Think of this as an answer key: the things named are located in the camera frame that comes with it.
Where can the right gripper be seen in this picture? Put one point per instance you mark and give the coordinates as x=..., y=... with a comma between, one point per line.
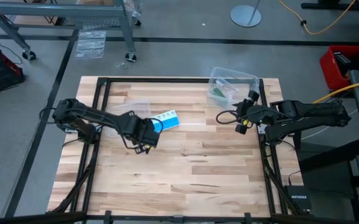
x=257, y=115

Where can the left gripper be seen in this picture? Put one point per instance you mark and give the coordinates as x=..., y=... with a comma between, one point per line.
x=142, y=129

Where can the clear zip plastic bag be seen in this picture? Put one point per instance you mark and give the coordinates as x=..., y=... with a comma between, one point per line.
x=230, y=90

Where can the clear plastic bin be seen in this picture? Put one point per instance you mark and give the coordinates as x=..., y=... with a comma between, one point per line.
x=244, y=77

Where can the blue white pill organizer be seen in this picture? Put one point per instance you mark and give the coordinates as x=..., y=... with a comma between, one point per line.
x=170, y=119

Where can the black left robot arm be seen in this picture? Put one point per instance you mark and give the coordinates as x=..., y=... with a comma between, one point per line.
x=89, y=113

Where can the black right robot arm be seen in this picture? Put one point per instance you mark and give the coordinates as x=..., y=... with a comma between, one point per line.
x=310, y=116

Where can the clear plastic bin lid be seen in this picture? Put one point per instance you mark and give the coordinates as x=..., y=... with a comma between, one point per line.
x=135, y=105

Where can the small clear plastic scrap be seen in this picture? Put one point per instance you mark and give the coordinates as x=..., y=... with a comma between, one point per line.
x=121, y=64

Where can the red plastic crate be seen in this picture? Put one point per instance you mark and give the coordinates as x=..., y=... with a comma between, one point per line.
x=330, y=71

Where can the round grey stand base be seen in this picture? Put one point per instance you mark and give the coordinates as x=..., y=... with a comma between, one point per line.
x=244, y=17

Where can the black rectangular device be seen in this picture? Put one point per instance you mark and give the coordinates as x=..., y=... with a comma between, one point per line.
x=342, y=60

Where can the clear plastic sheet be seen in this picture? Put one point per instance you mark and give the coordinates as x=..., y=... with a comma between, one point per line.
x=90, y=43

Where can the grey metal cart with casters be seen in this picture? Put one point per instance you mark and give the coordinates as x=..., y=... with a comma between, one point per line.
x=58, y=11

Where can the black aluminium table frame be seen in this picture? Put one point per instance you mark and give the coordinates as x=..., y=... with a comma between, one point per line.
x=103, y=93

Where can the black Netgear network switch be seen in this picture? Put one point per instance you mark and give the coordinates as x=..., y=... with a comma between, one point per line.
x=299, y=197

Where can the black desk frame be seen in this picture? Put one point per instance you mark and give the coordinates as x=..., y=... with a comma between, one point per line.
x=328, y=5

